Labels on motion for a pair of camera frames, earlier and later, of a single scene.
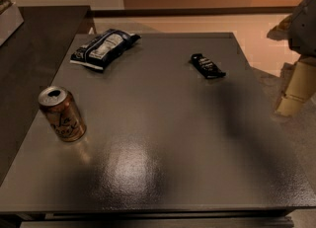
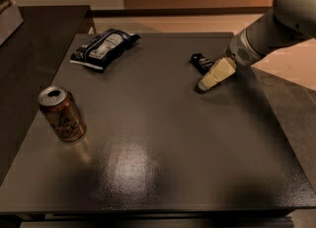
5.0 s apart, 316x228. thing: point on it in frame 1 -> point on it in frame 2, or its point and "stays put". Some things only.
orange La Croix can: [63, 114] stays put
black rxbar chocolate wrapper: [206, 67] stays put
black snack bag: [103, 48] stays put
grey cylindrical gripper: [304, 28] -> [239, 51]
